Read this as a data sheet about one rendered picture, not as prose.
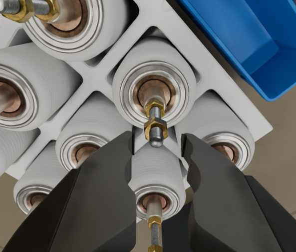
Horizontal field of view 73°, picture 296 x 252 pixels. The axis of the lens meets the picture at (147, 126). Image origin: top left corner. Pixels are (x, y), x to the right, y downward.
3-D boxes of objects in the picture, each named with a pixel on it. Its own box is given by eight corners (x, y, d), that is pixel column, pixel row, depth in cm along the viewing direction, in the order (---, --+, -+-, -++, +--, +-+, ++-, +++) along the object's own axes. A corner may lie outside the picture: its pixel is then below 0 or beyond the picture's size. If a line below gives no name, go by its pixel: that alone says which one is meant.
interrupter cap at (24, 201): (44, 175, 28) (42, 178, 27) (79, 207, 31) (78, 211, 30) (7, 195, 30) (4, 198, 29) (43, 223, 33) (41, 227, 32)
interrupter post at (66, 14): (62, -13, 18) (45, -19, 15) (82, 12, 19) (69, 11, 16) (45, 6, 19) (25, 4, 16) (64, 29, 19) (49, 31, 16)
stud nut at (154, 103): (157, 95, 18) (158, 98, 18) (168, 109, 19) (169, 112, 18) (141, 107, 19) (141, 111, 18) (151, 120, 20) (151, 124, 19)
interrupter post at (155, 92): (168, 99, 23) (170, 111, 20) (148, 108, 23) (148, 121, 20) (159, 80, 22) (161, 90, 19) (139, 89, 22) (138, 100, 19)
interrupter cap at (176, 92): (197, 109, 23) (198, 112, 23) (139, 134, 25) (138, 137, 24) (172, 46, 20) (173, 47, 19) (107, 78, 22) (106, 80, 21)
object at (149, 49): (185, 75, 39) (209, 114, 23) (141, 95, 41) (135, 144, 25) (165, 25, 35) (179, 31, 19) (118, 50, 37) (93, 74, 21)
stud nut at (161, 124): (159, 112, 15) (159, 117, 14) (172, 128, 16) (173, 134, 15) (139, 126, 16) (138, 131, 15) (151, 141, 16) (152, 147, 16)
